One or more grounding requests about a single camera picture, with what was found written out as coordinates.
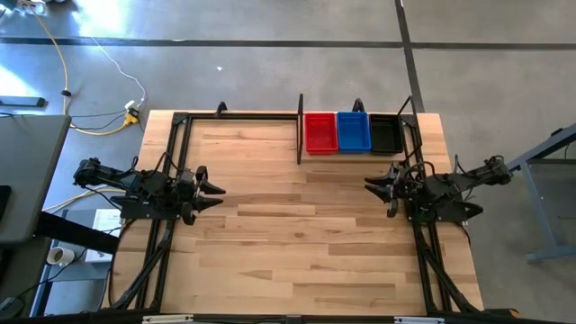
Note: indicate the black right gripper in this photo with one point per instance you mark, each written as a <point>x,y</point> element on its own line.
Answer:
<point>400,193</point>

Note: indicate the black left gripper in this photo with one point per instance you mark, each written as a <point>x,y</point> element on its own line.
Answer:
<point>186,198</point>

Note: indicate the black plastic slotted basket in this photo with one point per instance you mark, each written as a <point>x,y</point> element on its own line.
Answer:
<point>386,135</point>

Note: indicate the blue plastic slotted basket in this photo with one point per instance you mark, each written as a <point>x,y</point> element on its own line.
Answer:
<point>354,132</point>

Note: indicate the red plastic slotted basket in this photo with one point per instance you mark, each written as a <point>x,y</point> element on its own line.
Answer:
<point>321,135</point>

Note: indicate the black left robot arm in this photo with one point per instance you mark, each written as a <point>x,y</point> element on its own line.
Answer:
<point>135,184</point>

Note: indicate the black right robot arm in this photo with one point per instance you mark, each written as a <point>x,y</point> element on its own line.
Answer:
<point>450,186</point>

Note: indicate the black table clamp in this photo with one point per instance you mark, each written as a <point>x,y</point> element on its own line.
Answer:
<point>358,106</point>
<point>220,109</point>

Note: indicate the yellow power plug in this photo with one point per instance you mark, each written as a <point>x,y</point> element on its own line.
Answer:
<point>131,119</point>

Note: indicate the white power adapter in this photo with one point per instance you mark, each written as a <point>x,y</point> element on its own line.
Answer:
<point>130,105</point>

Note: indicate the white plastic strip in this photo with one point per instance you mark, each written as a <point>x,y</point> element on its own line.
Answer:
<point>418,320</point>
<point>166,319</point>

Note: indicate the black desk leg beam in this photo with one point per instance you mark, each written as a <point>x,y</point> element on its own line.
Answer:
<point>76,234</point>

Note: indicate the white cup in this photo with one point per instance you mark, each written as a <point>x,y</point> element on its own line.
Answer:
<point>63,257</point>

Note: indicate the grey desk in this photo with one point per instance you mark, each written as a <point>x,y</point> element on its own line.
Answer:
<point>31,171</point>

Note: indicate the black flat bar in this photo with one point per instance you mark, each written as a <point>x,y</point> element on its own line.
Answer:
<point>22,101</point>

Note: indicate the dark grey floor device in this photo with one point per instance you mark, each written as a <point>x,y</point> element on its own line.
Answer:
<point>10,307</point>

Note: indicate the black metal rig frame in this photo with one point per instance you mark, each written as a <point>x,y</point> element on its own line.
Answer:
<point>202,115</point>

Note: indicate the wooden shelf with black frame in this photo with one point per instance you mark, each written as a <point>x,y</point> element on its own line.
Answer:
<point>300,135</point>

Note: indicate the grey-blue table leg frame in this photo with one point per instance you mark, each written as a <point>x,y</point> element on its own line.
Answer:
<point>540,211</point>

